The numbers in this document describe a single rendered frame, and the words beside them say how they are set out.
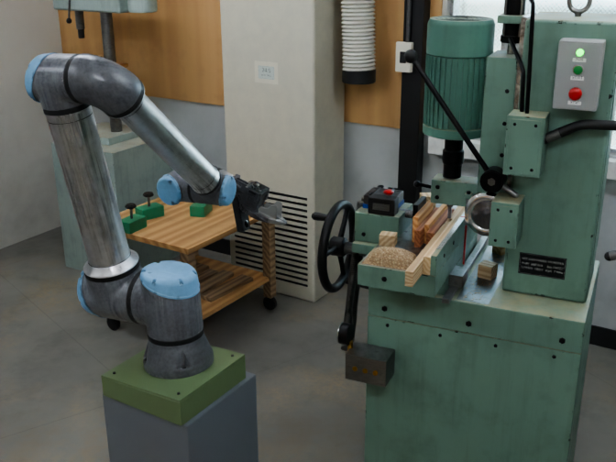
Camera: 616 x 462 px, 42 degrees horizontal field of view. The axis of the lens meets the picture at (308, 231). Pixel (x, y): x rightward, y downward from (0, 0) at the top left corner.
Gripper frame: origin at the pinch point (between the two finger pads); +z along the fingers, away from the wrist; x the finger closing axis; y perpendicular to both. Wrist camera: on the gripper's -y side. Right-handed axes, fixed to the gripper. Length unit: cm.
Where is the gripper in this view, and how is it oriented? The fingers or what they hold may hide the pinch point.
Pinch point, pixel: (281, 224)
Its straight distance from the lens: 241.8
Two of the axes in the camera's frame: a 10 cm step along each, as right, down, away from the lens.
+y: 3.1, -8.3, -4.6
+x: 4.0, -3.2, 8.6
